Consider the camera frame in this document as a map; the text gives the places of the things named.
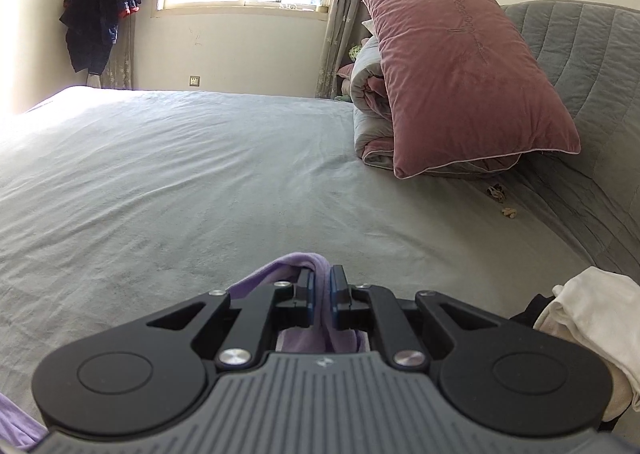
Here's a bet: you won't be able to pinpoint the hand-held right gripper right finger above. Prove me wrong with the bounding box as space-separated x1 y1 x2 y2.
328 264 506 370

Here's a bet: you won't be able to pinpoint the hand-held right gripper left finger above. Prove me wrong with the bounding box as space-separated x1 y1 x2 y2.
145 266 317 370

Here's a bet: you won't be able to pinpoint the purple pants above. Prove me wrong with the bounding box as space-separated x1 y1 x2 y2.
0 251 373 454

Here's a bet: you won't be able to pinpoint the bed with grey sheet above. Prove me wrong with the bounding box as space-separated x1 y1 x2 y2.
0 86 640 454

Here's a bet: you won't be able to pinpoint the folded grey pink quilt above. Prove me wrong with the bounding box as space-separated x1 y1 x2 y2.
350 36 526 179

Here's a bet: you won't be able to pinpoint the pink velvet pillow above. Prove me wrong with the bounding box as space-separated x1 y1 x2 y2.
361 0 582 179

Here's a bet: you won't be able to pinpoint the folded white garment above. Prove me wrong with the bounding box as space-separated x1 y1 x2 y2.
532 266 640 412

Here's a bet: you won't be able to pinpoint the grey quilted headboard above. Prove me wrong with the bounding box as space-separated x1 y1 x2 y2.
500 0 640 279

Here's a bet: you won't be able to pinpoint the dark hanging jacket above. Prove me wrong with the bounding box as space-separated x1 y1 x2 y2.
59 0 144 73

